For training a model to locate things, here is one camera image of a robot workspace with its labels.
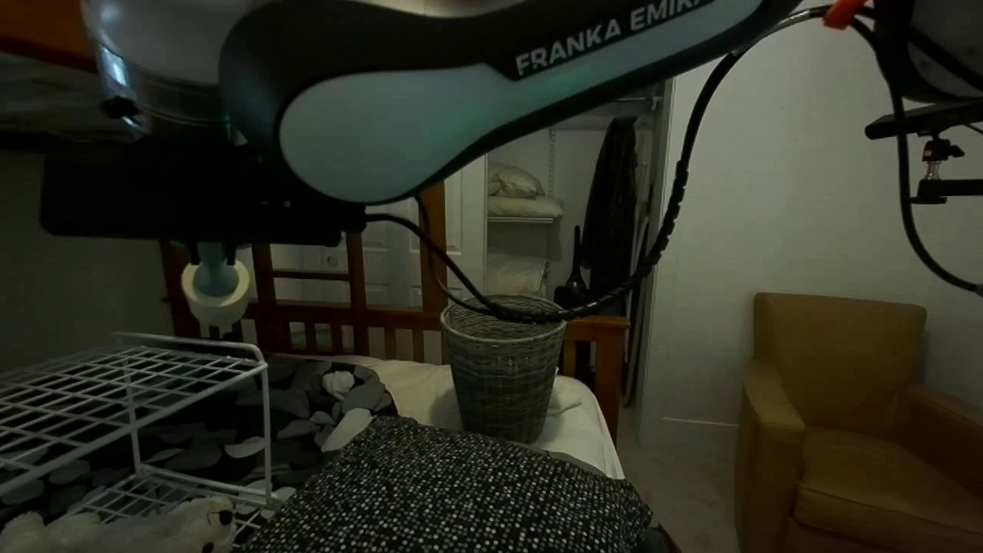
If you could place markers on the dark hanging coat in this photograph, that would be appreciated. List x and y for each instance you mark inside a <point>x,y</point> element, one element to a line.
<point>613,216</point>

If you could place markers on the woven grey trash can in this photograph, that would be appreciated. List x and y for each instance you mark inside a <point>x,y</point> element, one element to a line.
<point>505,378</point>

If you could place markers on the white folded bedding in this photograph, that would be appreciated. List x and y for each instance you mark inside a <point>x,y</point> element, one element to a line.
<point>522,208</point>

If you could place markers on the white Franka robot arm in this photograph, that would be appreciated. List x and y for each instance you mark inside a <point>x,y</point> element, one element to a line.
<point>410,125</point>

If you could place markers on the black camera stand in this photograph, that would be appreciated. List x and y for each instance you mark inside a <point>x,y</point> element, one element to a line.
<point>947,189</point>

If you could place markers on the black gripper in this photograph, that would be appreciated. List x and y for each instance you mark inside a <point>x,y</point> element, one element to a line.
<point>185,200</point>

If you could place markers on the white mattress sheet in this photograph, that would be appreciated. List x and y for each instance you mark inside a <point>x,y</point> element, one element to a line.
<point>425,393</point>

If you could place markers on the mustard yellow armchair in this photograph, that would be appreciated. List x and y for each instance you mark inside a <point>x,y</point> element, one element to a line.
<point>848,451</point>

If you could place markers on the white open door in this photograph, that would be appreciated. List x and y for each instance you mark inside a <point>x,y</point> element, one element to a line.
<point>464,234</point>

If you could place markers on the black white dotted blanket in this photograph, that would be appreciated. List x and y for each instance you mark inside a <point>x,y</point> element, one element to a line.
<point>448,494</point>

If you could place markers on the wooden bedside stand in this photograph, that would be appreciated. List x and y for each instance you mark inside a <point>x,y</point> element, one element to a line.
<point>603,356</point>

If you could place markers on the white pillow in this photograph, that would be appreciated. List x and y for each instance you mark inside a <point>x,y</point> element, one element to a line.
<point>515,181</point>

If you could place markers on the white fluffy plush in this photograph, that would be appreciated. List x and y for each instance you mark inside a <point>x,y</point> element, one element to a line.
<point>133,532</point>

